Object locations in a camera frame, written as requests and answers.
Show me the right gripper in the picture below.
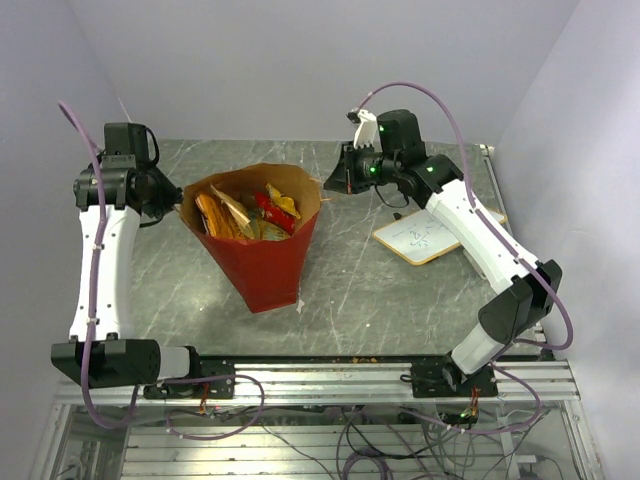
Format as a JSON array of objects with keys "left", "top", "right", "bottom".
[{"left": 323, "top": 140, "right": 400, "bottom": 195}]

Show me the orange honey dijon chip bag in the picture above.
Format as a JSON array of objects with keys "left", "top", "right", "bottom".
[{"left": 195, "top": 192, "right": 247, "bottom": 240}]

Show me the red paper bag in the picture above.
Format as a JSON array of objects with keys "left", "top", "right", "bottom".
[{"left": 179, "top": 163, "right": 321, "bottom": 313}]

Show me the tan kettle chip bag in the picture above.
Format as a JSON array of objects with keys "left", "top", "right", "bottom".
[{"left": 210, "top": 185, "right": 253, "bottom": 237}]

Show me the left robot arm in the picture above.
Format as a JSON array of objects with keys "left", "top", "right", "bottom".
[{"left": 51, "top": 123, "right": 204, "bottom": 397}]

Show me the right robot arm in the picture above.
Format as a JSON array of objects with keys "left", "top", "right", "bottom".
[{"left": 324, "top": 109, "right": 562, "bottom": 396}]

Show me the red doritos bag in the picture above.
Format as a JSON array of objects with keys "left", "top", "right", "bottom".
[{"left": 248, "top": 209, "right": 290, "bottom": 241}]

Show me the red cheetos bag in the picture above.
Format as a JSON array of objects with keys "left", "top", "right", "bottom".
[{"left": 254, "top": 192, "right": 295, "bottom": 235}]

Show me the yellow snack packet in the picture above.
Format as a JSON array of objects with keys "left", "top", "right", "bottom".
[{"left": 266, "top": 183, "right": 301, "bottom": 219}]

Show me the small whiteboard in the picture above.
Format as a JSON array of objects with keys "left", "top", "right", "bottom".
[{"left": 372, "top": 205, "right": 507, "bottom": 267}]

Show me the white whiteboard stand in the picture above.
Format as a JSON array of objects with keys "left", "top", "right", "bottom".
[{"left": 463, "top": 245, "right": 493, "bottom": 280}]

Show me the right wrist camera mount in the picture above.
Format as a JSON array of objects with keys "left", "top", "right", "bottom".
[{"left": 347, "top": 109, "right": 378, "bottom": 149}]

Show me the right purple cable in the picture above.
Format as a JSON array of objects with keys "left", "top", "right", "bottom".
[{"left": 352, "top": 81, "right": 574, "bottom": 441}]

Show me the purple cable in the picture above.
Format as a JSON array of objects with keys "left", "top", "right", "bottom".
[
  {"left": 57, "top": 99, "right": 141, "bottom": 431},
  {"left": 352, "top": 81, "right": 574, "bottom": 441}
]

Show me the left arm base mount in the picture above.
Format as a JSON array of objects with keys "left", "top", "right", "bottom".
[{"left": 142, "top": 357, "right": 236, "bottom": 400}]

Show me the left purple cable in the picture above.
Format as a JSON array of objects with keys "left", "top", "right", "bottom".
[{"left": 57, "top": 99, "right": 141, "bottom": 431}]

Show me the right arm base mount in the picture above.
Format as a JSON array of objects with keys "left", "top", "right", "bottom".
[{"left": 400, "top": 356, "right": 498, "bottom": 398}]

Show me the aluminium rail frame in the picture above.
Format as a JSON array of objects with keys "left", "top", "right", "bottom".
[{"left": 32, "top": 356, "right": 604, "bottom": 479}]

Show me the cable bundle under table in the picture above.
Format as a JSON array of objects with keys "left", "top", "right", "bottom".
[{"left": 164, "top": 379, "right": 551, "bottom": 480}]

